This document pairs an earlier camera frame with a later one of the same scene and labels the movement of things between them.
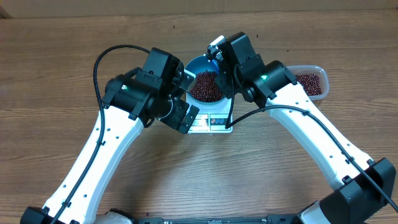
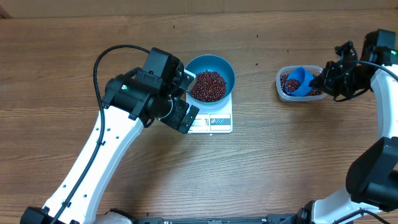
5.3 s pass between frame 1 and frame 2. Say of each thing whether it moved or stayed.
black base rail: stayed
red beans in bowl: stayed
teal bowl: stayed
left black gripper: stayed
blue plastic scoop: moved
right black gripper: moved
